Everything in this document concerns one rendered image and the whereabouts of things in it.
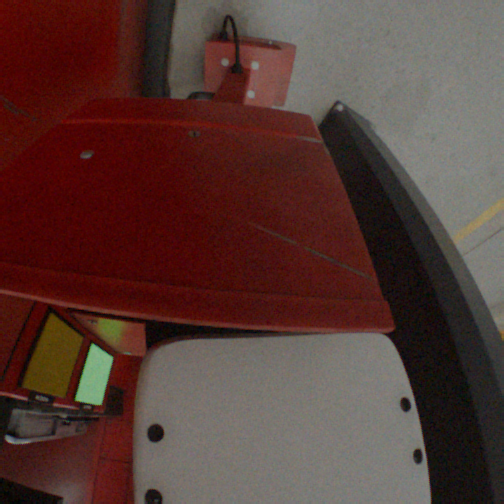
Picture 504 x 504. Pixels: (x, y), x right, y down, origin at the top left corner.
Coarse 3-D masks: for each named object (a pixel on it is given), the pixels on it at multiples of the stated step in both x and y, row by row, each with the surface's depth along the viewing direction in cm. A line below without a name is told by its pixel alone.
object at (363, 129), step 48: (336, 144) 65; (384, 144) 62; (384, 192) 43; (384, 240) 40; (432, 240) 33; (384, 288) 38; (432, 288) 29; (432, 336) 27; (480, 336) 23; (432, 384) 25; (480, 384) 20; (432, 432) 22; (480, 432) 17; (432, 480) 19; (480, 480) 15
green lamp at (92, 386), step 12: (96, 348) 17; (96, 360) 17; (108, 360) 19; (84, 372) 15; (96, 372) 17; (108, 372) 19; (84, 384) 15; (96, 384) 17; (84, 396) 15; (96, 396) 16
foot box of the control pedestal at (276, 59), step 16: (208, 48) 50; (224, 48) 50; (240, 48) 50; (256, 48) 50; (272, 48) 50; (288, 48) 58; (208, 64) 53; (272, 64) 53; (288, 64) 61; (208, 80) 57; (272, 80) 57; (288, 80) 65; (256, 96) 60; (272, 96) 60
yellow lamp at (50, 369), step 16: (48, 320) 11; (48, 336) 11; (64, 336) 13; (80, 336) 15; (48, 352) 11; (64, 352) 13; (32, 368) 10; (48, 368) 11; (64, 368) 13; (32, 384) 10; (48, 384) 11; (64, 384) 13
